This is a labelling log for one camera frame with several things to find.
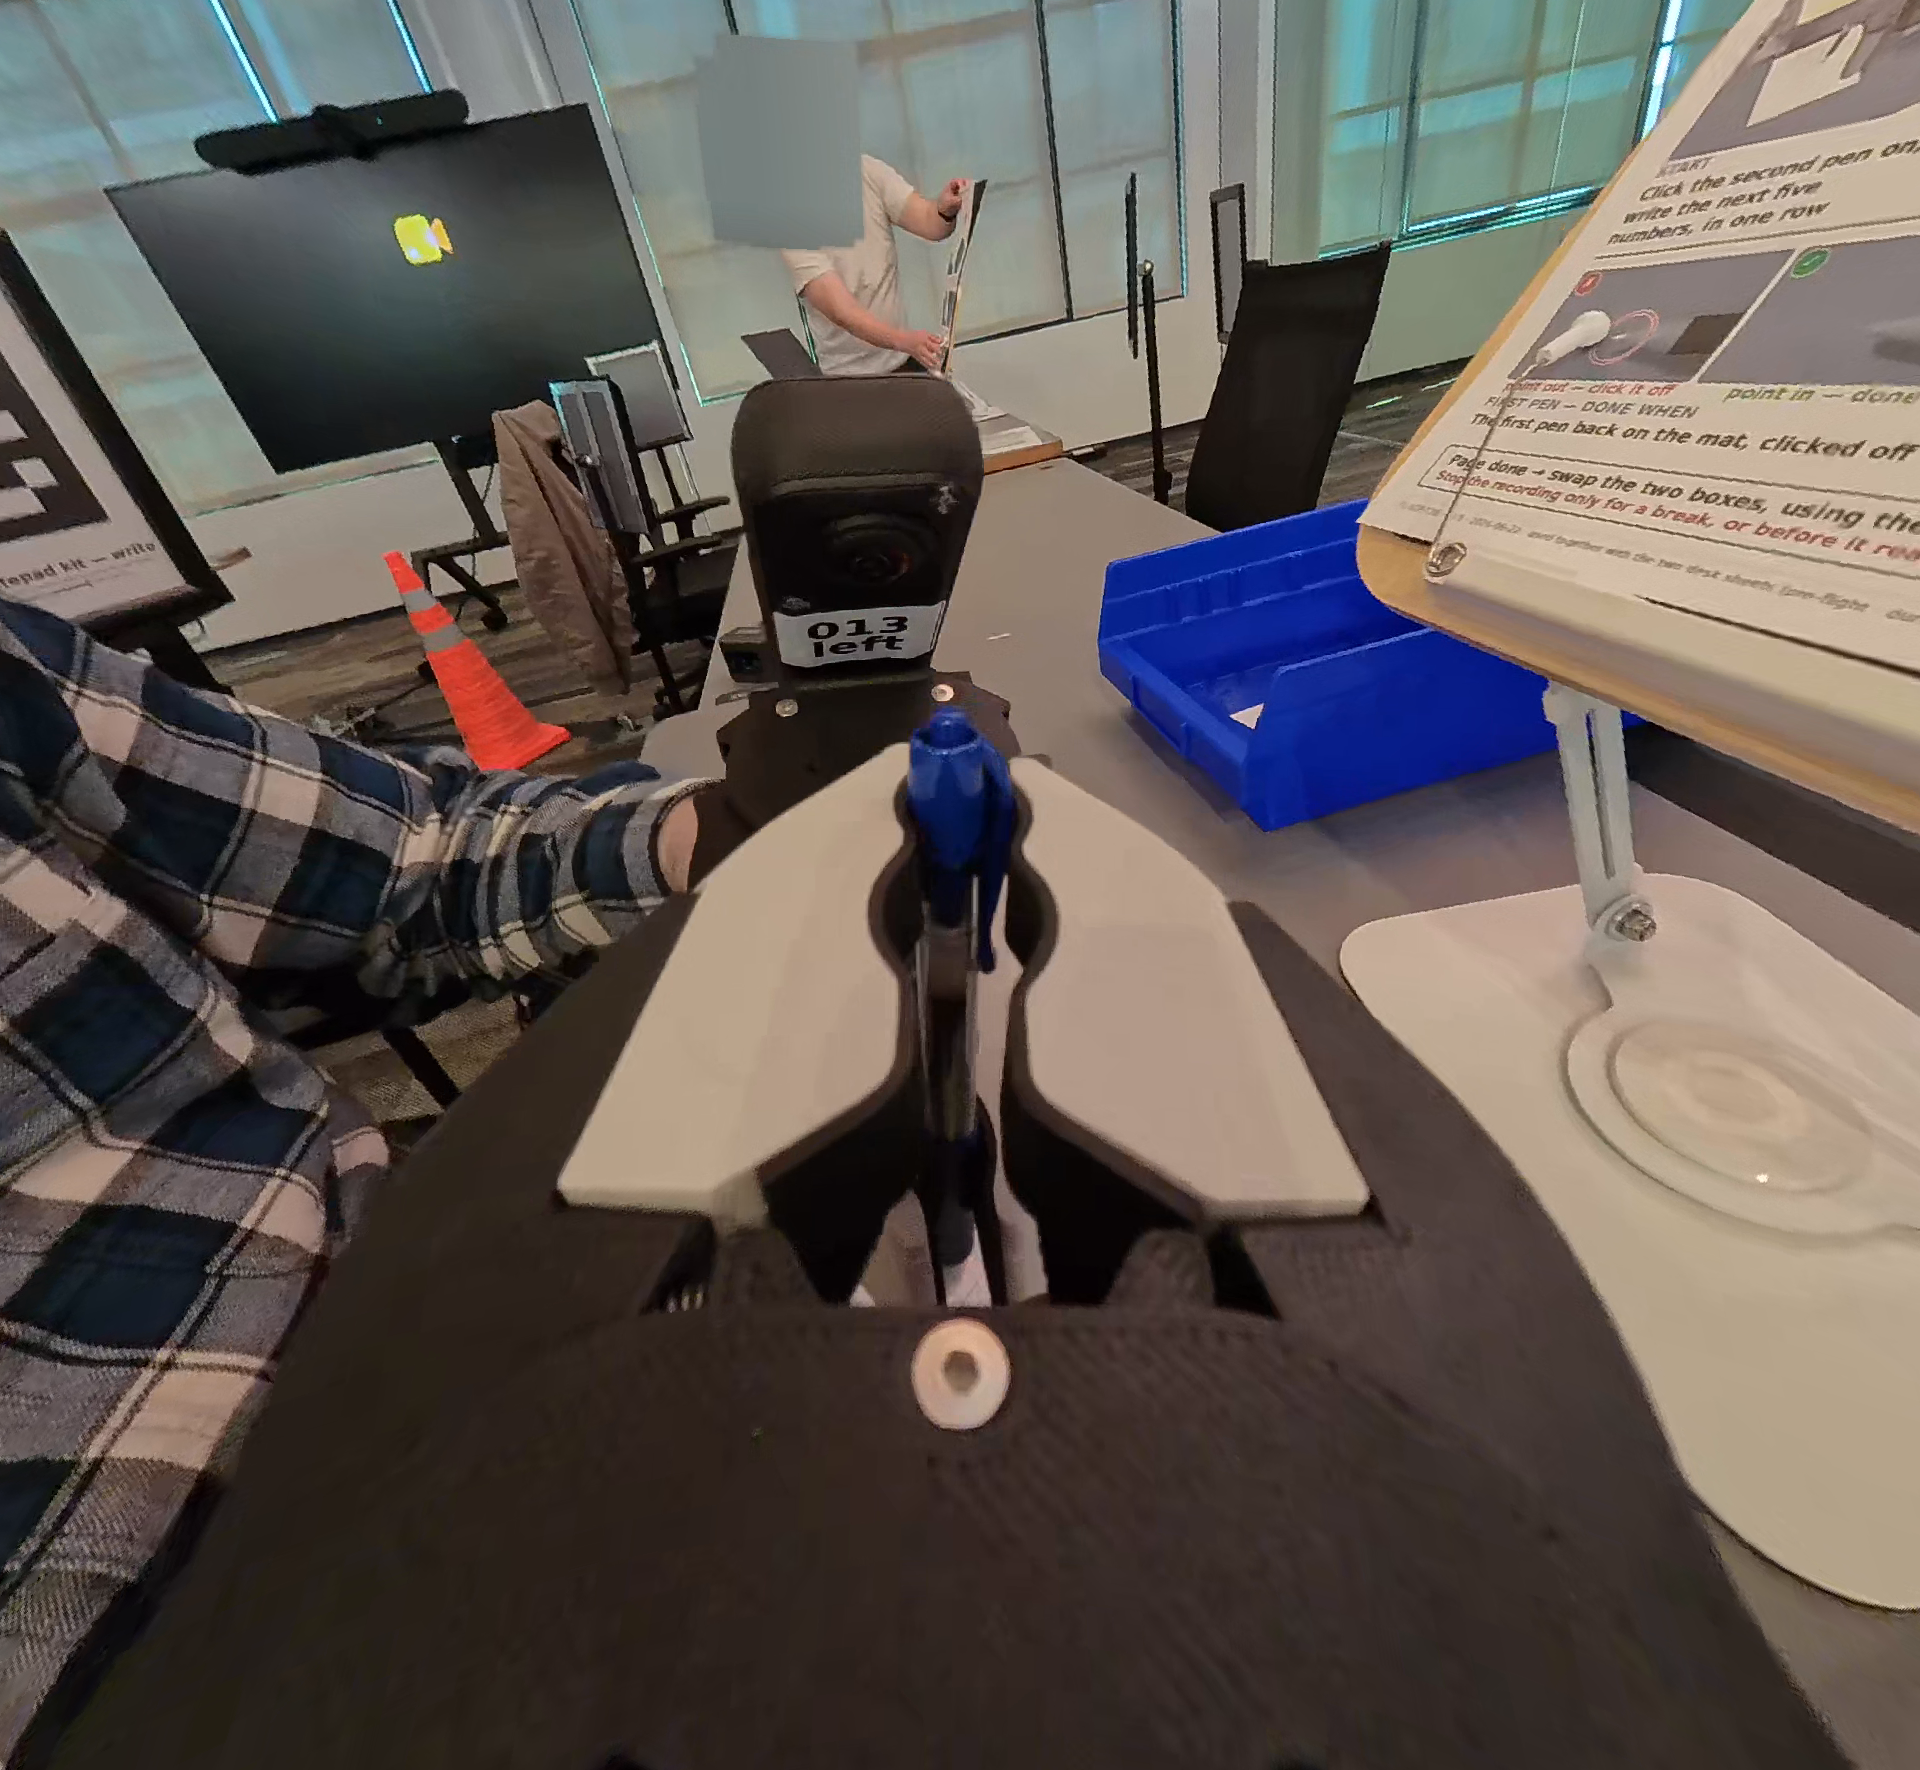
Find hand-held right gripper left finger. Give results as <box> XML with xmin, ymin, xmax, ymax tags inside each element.
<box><xmin>555</xmin><ymin>742</ymin><xmax>941</xmax><ymax>1308</ymax></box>

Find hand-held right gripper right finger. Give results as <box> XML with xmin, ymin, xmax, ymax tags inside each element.
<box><xmin>999</xmin><ymin>755</ymin><xmax>1383</xmax><ymax>1308</ymax></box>

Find blue pen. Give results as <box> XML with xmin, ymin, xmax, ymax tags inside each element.
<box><xmin>905</xmin><ymin>707</ymin><xmax>1024</xmax><ymax>1309</ymax></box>

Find person's left forearm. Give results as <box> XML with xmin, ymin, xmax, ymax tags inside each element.
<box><xmin>0</xmin><ymin>593</ymin><xmax>712</xmax><ymax>1013</ymax></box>

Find brown jacket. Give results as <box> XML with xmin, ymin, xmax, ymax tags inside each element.
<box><xmin>491</xmin><ymin>399</ymin><xmax>642</xmax><ymax>695</ymax></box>

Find black pole stand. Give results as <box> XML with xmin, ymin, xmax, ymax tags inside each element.
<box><xmin>1122</xmin><ymin>171</ymin><xmax>1173</xmax><ymax>506</ymax></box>

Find blue plastic bin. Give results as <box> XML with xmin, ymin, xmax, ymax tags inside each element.
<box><xmin>1097</xmin><ymin>498</ymin><xmax>1646</xmax><ymax>832</ymax></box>

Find display screen stand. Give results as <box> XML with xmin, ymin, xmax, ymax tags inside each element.
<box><xmin>408</xmin><ymin>431</ymin><xmax>518</xmax><ymax>636</ymax></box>

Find orange traffic cone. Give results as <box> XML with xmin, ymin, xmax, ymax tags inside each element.
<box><xmin>379</xmin><ymin>551</ymin><xmax>575</xmax><ymax>772</ymax></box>

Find black mesh office chair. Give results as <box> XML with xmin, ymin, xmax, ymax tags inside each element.
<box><xmin>1183</xmin><ymin>244</ymin><xmax>1397</xmax><ymax>536</ymax></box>

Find large black display screen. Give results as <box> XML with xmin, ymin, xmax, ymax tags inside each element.
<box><xmin>103</xmin><ymin>101</ymin><xmax>672</xmax><ymax>479</ymax></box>

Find white document stand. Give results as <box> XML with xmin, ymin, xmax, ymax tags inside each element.
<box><xmin>1340</xmin><ymin>0</ymin><xmax>1920</xmax><ymax>1611</ymax></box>

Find person's plaid shirt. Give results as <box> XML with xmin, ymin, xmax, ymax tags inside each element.
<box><xmin>0</xmin><ymin>825</ymin><xmax>393</xmax><ymax>1720</ymax></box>

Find black video bar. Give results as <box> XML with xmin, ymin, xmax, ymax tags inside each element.
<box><xmin>192</xmin><ymin>90</ymin><xmax>471</xmax><ymax>175</ymax></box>

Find framed tag poster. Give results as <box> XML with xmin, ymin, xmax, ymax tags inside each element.
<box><xmin>0</xmin><ymin>235</ymin><xmax>237</xmax><ymax>636</ymax></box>

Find instruction sheet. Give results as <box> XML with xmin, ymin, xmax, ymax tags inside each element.
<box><xmin>1424</xmin><ymin>0</ymin><xmax>1920</xmax><ymax>680</ymax></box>

